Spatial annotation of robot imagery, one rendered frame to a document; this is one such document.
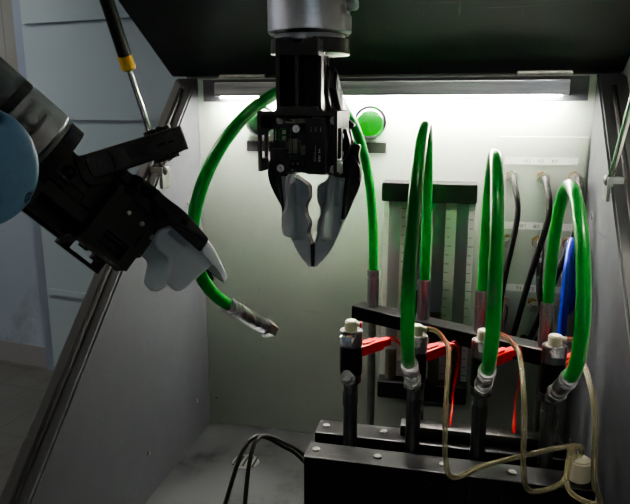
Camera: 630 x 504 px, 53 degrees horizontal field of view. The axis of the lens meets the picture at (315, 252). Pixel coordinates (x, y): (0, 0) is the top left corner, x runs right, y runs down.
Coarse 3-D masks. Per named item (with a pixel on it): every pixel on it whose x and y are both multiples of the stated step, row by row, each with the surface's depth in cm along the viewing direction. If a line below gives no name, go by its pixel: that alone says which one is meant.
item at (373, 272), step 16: (272, 96) 72; (240, 112) 69; (256, 112) 70; (352, 112) 86; (240, 128) 68; (352, 128) 88; (224, 144) 67; (208, 160) 66; (368, 160) 91; (208, 176) 65; (368, 176) 92; (192, 192) 65; (368, 192) 94; (192, 208) 65; (368, 208) 95; (368, 224) 96; (368, 272) 98; (208, 288) 68; (224, 304) 70
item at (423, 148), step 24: (432, 144) 82; (432, 168) 85; (408, 192) 64; (408, 216) 62; (408, 240) 61; (408, 264) 60; (408, 288) 60; (408, 312) 61; (408, 336) 62; (408, 360) 64; (408, 384) 74
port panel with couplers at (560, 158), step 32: (512, 160) 97; (544, 160) 96; (576, 160) 95; (512, 192) 98; (544, 192) 97; (512, 224) 99; (512, 256) 100; (544, 256) 99; (512, 288) 101; (512, 320) 102
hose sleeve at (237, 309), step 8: (232, 304) 71; (240, 304) 72; (232, 312) 71; (240, 312) 72; (248, 312) 73; (240, 320) 73; (248, 320) 74; (256, 320) 74; (264, 320) 76; (256, 328) 75; (264, 328) 76
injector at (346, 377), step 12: (360, 336) 79; (348, 348) 79; (360, 348) 79; (348, 360) 79; (360, 360) 80; (348, 372) 78; (360, 372) 80; (348, 384) 79; (348, 396) 80; (348, 408) 81; (348, 420) 81; (348, 432) 82; (348, 444) 82
